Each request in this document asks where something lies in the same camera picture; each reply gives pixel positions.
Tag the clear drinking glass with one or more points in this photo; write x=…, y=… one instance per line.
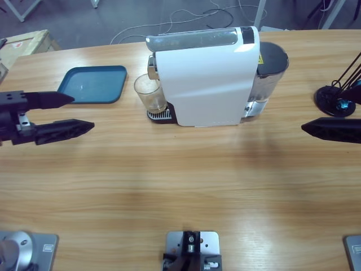
x=149, y=96

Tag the short white metal leg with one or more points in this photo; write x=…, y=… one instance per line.
x=95, y=3

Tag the black drip tray, metal grate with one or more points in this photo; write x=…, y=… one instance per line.
x=162, y=117

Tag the wooden crate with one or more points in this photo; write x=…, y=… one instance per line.
x=28, y=42

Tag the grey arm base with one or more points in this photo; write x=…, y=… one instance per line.
x=354, y=254
x=42, y=251

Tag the blue plastic tray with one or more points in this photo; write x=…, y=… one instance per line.
x=96, y=82

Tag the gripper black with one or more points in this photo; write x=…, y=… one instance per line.
x=8, y=127

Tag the silver coffee machine lever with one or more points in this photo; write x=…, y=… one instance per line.
x=191, y=39

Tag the centre metal camera mount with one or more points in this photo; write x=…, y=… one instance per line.
x=175, y=242

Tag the black capsule stand with rods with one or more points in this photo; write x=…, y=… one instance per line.
x=324, y=98

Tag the blue coffee capsule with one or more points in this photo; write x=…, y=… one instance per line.
x=342, y=105
x=358, y=83

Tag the white metal post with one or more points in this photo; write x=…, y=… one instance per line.
x=260, y=12

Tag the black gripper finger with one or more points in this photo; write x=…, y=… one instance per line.
x=354, y=96
x=332, y=130

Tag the white capsule coffee machine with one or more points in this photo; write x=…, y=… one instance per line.
x=203, y=84

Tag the clear water tank, black lid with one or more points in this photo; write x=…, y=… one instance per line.
x=270, y=56

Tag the white metal frame leg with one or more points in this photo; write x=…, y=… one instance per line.
x=331, y=15

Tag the white metal table frame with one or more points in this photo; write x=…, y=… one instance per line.
x=21, y=15

